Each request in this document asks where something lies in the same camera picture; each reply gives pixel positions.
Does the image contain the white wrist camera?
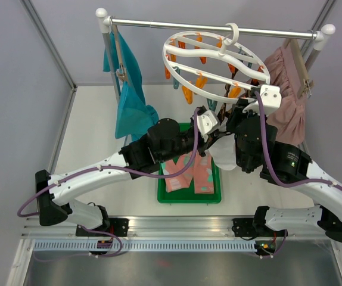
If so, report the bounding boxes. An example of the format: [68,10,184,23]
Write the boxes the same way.
[196,106,220,142]
[242,84,282,116]

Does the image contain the teal cloth on hanger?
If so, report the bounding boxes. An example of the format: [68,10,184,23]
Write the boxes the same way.
[115,35,159,141]

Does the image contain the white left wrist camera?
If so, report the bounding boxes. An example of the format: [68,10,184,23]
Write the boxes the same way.
[196,106,220,142]

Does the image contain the wooden clip hanger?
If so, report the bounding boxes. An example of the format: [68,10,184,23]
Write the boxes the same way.
[111,24,128,82]
[284,39,313,98]

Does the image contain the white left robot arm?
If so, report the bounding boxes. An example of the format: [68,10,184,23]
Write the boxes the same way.
[35,115,229,237]

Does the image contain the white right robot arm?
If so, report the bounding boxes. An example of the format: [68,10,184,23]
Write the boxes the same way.
[226,98,342,243]

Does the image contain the brown argyle sock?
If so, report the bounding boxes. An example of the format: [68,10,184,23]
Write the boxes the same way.
[224,84,232,98]
[217,103,227,123]

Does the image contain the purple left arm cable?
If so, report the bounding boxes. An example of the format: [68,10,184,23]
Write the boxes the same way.
[17,107,200,218]

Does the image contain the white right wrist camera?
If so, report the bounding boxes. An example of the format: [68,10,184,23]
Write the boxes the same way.
[242,84,282,116]

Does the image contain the metal clothes rack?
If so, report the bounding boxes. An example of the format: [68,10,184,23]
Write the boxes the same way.
[95,8,335,103]

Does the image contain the green plastic tray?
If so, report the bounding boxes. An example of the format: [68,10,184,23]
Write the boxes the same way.
[157,122,222,205]

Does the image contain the wooden right clip hanger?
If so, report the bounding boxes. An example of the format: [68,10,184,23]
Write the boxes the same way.
[284,39,313,98]

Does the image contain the pink pleated skirt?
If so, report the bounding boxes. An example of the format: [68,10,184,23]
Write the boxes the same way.
[263,44,307,146]

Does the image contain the wooden left clip hanger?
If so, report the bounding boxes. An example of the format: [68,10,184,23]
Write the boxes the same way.
[111,24,128,82]

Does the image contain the white round clip hanger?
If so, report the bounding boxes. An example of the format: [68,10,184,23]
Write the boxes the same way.
[162,23,270,104]

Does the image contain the white striped sock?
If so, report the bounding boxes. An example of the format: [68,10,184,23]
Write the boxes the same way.
[208,135,237,171]

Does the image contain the white slotted cable duct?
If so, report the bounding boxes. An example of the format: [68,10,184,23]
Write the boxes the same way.
[33,240,256,253]

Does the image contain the pink patterned sock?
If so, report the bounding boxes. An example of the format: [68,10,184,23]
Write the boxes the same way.
[160,154,194,193]
[193,154,214,194]

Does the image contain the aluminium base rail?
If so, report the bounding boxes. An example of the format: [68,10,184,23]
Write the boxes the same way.
[21,216,338,239]

